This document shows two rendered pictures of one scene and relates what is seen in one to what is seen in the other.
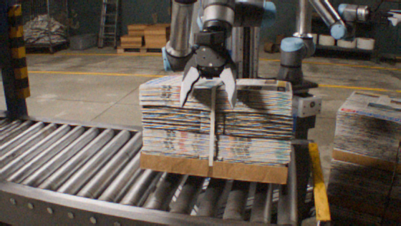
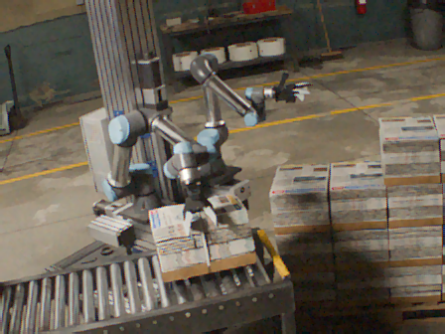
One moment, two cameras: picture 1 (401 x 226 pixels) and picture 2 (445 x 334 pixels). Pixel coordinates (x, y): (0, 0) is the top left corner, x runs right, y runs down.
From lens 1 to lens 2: 1.78 m
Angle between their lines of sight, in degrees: 20
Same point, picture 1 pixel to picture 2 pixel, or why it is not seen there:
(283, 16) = not seen: hidden behind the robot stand
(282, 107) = (242, 219)
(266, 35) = not seen: hidden behind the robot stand
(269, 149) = (240, 245)
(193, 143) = (194, 255)
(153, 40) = not seen: outside the picture
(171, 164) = (184, 272)
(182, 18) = (126, 156)
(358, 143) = (294, 216)
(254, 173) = (235, 261)
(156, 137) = (170, 258)
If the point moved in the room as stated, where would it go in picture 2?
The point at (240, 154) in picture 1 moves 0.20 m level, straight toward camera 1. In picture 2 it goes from (224, 252) to (239, 275)
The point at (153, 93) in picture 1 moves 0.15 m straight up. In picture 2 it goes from (162, 233) to (155, 197)
